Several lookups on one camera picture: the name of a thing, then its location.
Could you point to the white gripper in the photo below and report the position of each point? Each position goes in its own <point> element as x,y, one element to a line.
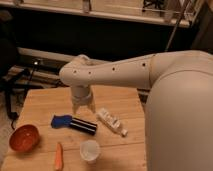
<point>81,96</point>

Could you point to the orange ceramic bowl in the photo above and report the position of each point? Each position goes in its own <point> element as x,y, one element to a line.
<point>24,138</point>

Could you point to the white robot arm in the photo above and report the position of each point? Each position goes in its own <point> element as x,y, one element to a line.
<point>179,107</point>

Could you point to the white tube bottle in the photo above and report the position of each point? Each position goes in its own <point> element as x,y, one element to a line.
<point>112,122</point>

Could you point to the blue and black tool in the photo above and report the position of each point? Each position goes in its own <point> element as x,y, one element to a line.
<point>74,123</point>

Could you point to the white plastic cup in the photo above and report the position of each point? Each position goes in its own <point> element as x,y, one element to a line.
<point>90,151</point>

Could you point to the orange carrot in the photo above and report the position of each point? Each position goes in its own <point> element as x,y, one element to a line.
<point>58,165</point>

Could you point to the black office chair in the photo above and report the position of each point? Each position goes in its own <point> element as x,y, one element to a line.
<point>8,50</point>

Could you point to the metal pole stand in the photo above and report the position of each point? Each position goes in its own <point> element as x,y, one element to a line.
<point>181,14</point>

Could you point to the dark cabinet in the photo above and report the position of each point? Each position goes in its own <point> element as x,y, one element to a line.
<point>203,39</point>

